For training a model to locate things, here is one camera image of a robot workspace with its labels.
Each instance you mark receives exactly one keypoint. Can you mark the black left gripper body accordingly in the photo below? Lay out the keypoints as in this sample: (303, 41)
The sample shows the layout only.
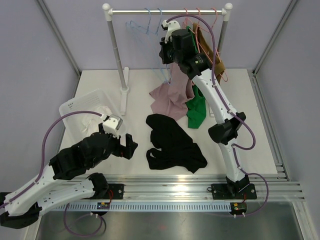
(116, 148)

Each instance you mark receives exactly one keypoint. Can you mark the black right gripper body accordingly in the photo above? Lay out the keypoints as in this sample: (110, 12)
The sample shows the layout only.
(168, 54)

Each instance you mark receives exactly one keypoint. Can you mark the light blue wire hanger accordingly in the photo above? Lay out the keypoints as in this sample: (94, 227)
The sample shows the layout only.
(164, 71)
(138, 32)

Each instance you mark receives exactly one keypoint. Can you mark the white tank top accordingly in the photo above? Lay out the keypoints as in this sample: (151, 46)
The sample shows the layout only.
(89, 123)

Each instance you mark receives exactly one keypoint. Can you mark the mauve pink tank top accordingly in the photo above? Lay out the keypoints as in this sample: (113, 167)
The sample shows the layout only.
(170, 99)

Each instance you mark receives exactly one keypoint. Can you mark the black tank top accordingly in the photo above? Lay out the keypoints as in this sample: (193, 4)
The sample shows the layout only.
(172, 146)

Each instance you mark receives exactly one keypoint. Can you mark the green tank top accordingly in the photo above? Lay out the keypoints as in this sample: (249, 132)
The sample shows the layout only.
(196, 113)

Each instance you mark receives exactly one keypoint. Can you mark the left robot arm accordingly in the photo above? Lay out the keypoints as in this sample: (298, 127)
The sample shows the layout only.
(23, 207)

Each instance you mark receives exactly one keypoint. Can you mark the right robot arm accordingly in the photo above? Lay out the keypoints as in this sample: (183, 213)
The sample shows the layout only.
(177, 47)

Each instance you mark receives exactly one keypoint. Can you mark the brown tank top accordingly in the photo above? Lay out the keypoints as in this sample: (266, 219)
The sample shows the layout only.
(212, 59)

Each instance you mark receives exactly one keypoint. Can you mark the white plastic laundry basket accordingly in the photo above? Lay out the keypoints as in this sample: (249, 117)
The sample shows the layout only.
(84, 103)

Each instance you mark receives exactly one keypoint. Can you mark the metal clothes rack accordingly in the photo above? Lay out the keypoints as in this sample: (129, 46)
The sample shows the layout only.
(123, 72)

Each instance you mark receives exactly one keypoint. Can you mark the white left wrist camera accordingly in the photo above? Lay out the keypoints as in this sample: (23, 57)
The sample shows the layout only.
(111, 124)

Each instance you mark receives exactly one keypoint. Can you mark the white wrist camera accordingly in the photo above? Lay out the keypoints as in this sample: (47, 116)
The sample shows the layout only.
(111, 124)
(170, 27)

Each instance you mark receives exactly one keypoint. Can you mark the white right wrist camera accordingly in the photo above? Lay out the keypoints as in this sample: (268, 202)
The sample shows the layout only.
(170, 27)

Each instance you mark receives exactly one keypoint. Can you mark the aluminium mounting rail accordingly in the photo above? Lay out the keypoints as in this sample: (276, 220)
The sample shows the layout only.
(181, 193)

